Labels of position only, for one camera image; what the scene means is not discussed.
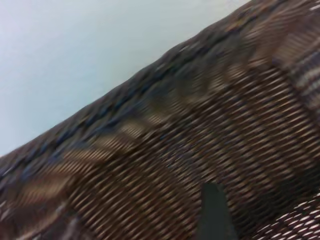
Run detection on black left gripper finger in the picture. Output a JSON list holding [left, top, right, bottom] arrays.
[[198, 183, 239, 240]]

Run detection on dark brown wicker basket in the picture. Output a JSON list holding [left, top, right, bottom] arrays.
[[0, 0, 320, 240]]

